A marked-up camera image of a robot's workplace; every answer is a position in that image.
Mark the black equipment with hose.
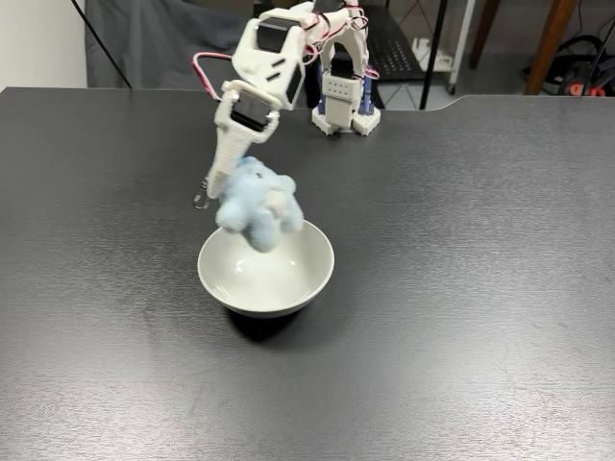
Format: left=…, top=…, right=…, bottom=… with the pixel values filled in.
left=522, top=33, right=615, bottom=97

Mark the thick wooden leg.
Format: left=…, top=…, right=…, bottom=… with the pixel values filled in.
left=523, top=0, right=578, bottom=96

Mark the grey cloth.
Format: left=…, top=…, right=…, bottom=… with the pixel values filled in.
left=85, top=0, right=311, bottom=110

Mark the red white arm cable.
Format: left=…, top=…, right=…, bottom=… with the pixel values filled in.
left=301, top=2, right=381, bottom=81

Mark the red white gripper cable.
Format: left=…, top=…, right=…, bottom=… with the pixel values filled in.
left=190, top=53, right=236, bottom=101

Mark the thin wooden leg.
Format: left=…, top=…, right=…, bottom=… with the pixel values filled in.
left=468, top=0, right=502, bottom=69

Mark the thin black pole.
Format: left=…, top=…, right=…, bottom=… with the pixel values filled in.
left=71, top=0, right=134, bottom=90

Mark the skyblue plush doll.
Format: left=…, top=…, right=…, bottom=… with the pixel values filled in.
left=191, top=156, right=305, bottom=254

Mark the white bowl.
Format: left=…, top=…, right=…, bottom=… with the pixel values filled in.
left=197, top=220, right=336, bottom=319

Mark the blue table clamp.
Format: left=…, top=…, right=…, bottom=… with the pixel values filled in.
left=316, top=61, right=332, bottom=110
left=358, top=64, right=380, bottom=117

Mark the white cart frame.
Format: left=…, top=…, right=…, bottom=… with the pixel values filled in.
left=410, top=0, right=476, bottom=95

